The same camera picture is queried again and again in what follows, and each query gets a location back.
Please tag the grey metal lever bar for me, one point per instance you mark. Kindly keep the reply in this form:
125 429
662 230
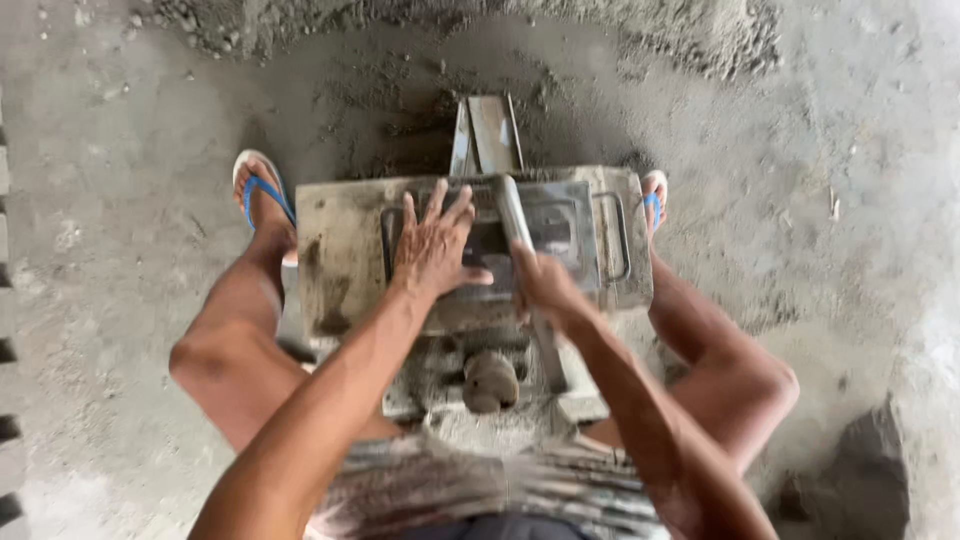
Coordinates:
514 214

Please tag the person's right leg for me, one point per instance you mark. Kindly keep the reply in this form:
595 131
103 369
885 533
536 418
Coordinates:
720 367

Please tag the upright metal plate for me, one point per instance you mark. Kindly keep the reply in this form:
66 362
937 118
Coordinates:
489 135

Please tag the person's left hand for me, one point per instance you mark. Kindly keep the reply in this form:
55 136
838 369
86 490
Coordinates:
431 251

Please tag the person's right fingers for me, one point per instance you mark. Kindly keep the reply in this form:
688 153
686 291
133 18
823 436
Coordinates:
529 281

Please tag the blue flip-flop sandal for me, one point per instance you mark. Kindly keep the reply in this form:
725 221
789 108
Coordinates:
654 202
266 195

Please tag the person's right hand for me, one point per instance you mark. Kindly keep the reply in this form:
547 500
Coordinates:
549 289

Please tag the pile of grey sand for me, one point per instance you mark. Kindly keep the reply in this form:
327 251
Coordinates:
480 22

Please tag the row of concrete blocks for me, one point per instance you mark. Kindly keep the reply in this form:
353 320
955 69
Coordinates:
7 337

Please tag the grey striped shorts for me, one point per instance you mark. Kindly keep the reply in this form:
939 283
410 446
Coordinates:
480 484

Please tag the round cement-caked knob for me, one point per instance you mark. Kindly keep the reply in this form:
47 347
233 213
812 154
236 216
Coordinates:
490 382

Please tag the dark grey rock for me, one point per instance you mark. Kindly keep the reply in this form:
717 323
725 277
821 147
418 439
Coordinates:
862 480

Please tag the grey metal block mold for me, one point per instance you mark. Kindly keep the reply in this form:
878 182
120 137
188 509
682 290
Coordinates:
341 247

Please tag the person's leg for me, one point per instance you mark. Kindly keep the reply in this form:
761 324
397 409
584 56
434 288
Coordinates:
720 367
240 337

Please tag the cement-caked machine base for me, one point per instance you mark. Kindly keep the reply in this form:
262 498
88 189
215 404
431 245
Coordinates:
435 375

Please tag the person's left leg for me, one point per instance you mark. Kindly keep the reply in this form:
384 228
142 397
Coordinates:
240 337

